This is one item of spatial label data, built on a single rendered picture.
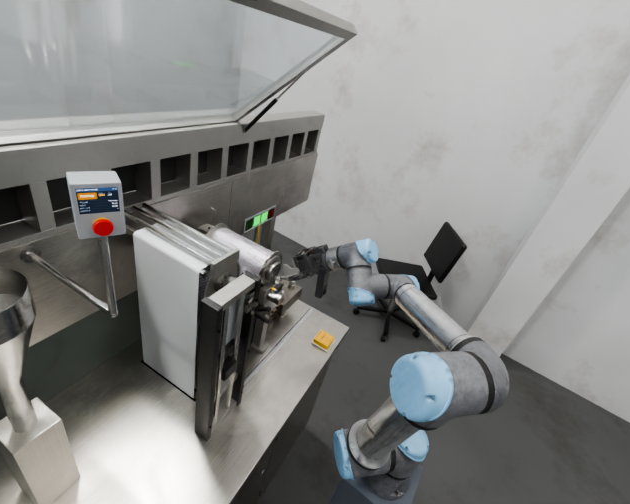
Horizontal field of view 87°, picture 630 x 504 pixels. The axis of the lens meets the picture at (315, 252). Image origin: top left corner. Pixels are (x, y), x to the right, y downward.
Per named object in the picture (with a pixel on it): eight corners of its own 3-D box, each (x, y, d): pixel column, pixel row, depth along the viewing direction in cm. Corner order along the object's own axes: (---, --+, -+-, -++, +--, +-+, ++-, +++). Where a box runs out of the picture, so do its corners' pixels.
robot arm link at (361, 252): (369, 261, 93) (366, 233, 95) (336, 269, 99) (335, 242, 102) (381, 267, 99) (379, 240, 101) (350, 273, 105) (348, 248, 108)
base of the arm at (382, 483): (414, 468, 107) (426, 452, 101) (398, 513, 95) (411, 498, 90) (373, 437, 112) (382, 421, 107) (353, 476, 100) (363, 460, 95)
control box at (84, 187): (80, 245, 53) (69, 188, 48) (75, 225, 57) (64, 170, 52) (129, 239, 57) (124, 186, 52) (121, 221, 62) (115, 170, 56)
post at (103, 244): (112, 317, 68) (99, 233, 57) (106, 313, 68) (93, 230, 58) (119, 313, 69) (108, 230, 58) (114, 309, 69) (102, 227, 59)
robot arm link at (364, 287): (391, 302, 94) (387, 265, 98) (355, 302, 91) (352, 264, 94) (377, 307, 101) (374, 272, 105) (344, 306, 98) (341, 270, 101)
